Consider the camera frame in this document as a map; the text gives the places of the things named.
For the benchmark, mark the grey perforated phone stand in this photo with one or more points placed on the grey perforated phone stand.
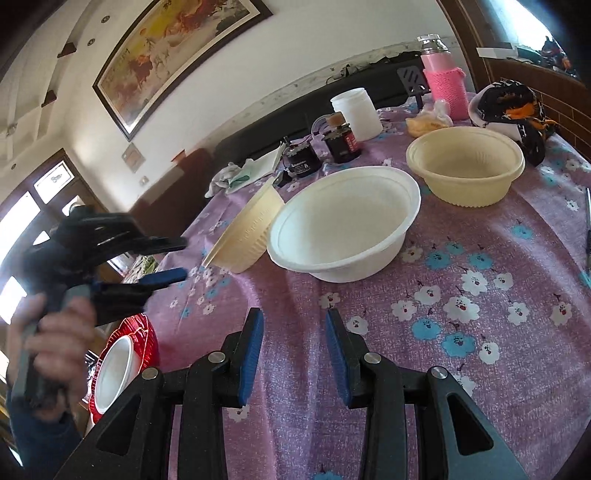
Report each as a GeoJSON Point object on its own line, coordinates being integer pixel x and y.
{"type": "Point", "coordinates": [411, 78]}

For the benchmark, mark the framed painting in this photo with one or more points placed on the framed painting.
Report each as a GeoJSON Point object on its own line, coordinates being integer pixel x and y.
{"type": "Point", "coordinates": [175, 55]}

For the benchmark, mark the dark jar with red label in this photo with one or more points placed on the dark jar with red label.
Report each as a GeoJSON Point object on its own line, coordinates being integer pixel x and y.
{"type": "Point", "coordinates": [341, 143]}

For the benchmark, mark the person's left forearm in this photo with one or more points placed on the person's left forearm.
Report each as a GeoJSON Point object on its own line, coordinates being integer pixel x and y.
{"type": "Point", "coordinates": [41, 443]}

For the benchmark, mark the silver black pen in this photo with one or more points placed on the silver black pen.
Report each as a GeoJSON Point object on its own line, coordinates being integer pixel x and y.
{"type": "Point", "coordinates": [588, 230]}

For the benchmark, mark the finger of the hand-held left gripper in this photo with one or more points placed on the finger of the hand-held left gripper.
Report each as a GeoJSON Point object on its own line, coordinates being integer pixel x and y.
{"type": "Point", "coordinates": [157, 242]}
{"type": "Point", "coordinates": [161, 277]}

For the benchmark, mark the large white bowl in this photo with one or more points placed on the large white bowl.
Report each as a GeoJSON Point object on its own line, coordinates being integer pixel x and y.
{"type": "Point", "coordinates": [341, 217]}

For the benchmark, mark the person's left hand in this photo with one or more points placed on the person's left hand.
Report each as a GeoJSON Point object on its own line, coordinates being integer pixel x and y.
{"type": "Point", "coordinates": [64, 341]}

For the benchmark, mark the wooden glass door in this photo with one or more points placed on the wooden glass door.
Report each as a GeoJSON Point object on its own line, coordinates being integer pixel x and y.
{"type": "Point", "coordinates": [51, 177]}

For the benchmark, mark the red plate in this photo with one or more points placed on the red plate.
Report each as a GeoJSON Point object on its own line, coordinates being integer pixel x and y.
{"type": "Point", "coordinates": [147, 341]}

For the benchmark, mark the yellow bread in plastic bag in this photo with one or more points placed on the yellow bread in plastic bag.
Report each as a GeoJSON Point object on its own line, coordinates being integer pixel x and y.
{"type": "Point", "coordinates": [425, 124]}

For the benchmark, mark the pile of windowsill tools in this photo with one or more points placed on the pile of windowsill tools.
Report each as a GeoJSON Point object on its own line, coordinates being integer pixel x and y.
{"type": "Point", "coordinates": [549, 50]}

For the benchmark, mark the cream ribbed bowl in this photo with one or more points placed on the cream ribbed bowl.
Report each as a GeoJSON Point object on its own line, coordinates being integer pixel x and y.
{"type": "Point", "coordinates": [466, 161]}
{"type": "Point", "coordinates": [244, 240]}

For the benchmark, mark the black round motor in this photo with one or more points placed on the black round motor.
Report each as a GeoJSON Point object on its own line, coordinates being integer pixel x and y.
{"type": "Point", "coordinates": [300, 161]}

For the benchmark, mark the white cloth and paper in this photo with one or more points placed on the white cloth and paper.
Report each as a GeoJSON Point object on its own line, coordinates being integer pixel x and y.
{"type": "Point", "coordinates": [258, 166]}

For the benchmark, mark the black sofa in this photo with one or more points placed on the black sofa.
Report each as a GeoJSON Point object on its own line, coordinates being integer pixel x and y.
{"type": "Point", "coordinates": [258, 131]}

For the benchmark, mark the white plastic jar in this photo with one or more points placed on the white plastic jar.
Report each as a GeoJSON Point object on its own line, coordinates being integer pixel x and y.
{"type": "Point", "coordinates": [355, 115]}

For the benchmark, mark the small white bowl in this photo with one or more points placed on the small white bowl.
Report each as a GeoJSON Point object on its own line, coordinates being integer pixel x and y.
{"type": "Point", "coordinates": [113, 374]}

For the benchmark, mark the small wall plaque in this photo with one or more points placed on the small wall plaque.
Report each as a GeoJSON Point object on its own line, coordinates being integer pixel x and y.
{"type": "Point", "coordinates": [134, 158]}

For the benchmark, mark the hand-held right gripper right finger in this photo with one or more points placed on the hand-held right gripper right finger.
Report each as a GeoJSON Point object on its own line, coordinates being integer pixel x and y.
{"type": "Point", "coordinates": [337, 355]}

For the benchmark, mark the white flat box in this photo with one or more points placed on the white flat box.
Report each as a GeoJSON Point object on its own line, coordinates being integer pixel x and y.
{"type": "Point", "coordinates": [498, 50]}

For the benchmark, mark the pink thermos bottle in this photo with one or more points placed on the pink thermos bottle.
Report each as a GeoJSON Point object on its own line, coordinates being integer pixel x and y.
{"type": "Point", "coordinates": [445, 87]}

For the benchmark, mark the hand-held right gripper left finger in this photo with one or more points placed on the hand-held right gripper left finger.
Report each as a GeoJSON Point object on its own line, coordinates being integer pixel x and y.
{"type": "Point", "coordinates": [251, 355]}

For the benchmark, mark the black orange patterned scarf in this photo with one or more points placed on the black orange patterned scarf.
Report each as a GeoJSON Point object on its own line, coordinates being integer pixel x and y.
{"type": "Point", "coordinates": [503, 97]}

